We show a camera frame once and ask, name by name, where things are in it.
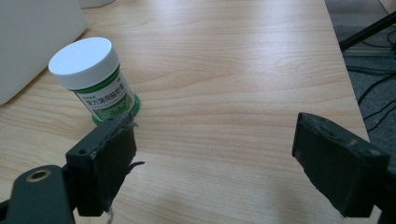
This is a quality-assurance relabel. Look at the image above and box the aluminium rail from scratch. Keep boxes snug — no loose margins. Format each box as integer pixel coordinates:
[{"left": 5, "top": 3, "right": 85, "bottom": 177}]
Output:
[{"left": 342, "top": 47, "right": 396, "bottom": 59}]

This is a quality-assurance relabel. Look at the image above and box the black cable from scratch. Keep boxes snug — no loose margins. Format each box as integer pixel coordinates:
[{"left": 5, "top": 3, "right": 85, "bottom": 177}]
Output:
[
  {"left": 357, "top": 73, "right": 396, "bottom": 106},
  {"left": 363, "top": 100, "right": 396, "bottom": 133}
]

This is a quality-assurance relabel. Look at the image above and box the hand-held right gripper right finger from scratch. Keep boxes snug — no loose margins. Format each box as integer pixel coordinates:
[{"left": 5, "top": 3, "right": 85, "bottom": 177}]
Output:
[{"left": 291, "top": 112, "right": 390, "bottom": 218}]

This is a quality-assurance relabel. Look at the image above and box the white box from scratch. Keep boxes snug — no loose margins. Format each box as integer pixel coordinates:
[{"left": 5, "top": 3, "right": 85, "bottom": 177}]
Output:
[{"left": 0, "top": 0, "right": 89, "bottom": 105}]

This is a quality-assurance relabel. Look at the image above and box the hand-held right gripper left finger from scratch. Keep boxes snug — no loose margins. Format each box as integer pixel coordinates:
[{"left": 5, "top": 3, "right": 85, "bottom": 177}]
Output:
[{"left": 64, "top": 112, "right": 146, "bottom": 217}]

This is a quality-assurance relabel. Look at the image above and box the black metal stand leg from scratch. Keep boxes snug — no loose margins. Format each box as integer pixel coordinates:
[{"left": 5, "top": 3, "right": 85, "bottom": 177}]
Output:
[{"left": 339, "top": 10, "right": 396, "bottom": 51}]

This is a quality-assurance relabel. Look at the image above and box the white-capped green medicine jar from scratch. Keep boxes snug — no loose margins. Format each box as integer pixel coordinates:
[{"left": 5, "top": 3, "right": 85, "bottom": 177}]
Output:
[{"left": 48, "top": 36, "right": 141, "bottom": 126}]

